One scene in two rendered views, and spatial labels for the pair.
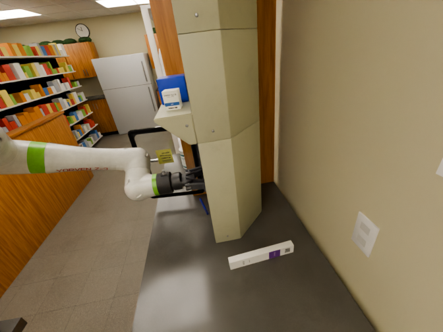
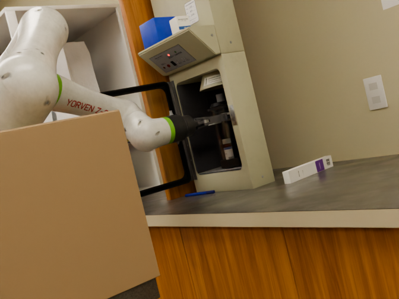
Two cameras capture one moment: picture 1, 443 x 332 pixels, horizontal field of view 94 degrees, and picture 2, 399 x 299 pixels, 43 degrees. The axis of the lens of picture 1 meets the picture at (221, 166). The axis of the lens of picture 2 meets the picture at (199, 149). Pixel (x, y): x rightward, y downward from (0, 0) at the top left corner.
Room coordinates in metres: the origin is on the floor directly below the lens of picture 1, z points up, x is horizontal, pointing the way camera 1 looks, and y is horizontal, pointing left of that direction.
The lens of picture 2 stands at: (-0.72, 1.12, 1.17)
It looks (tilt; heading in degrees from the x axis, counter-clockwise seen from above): 2 degrees down; 327
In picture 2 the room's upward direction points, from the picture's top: 14 degrees counter-clockwise
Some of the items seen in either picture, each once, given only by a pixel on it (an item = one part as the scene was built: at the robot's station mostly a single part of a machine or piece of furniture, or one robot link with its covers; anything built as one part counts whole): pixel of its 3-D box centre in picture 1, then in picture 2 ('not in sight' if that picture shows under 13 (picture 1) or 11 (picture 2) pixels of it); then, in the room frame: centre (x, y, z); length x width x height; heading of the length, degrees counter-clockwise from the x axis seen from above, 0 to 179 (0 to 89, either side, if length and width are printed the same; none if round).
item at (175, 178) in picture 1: (183, 180); (190, 124); (0.75, 0.17, 1.20); 0.09 x 0.08 x 0.07; 95
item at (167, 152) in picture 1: (169, 164); (144, 139); (0.93, 0.26, 1.19); 0.30 x 0.01 x 0.40; 88
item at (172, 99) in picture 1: (172, 99); (180, 26); (0.72, 0.13, 1.54); 0.05 x 0.05 x 0.06; 89
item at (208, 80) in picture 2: not in sight; (221, 79); (0.77, -0.02, 1.34); 0.18 x 0.18 x 0.05
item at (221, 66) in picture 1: (229, 143); (224, 83); (0.79, -0.04, 1.33); 0.32 x 0.25 x 0.77; 5
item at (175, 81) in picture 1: (173, 88); (160, 32); (0.84, 0.14, 1.56); 0.10 x 0.10 x 0.09; 5
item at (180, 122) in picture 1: (178, 118); (177, 53); (0.77, 0.14, 1.46); 0.32 x 0.11 x 0.10; 5
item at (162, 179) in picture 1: (165, 182); (173, 127); (0.74, 0.24, 1.21); 0.09 x 0.06 x 0.12; 5
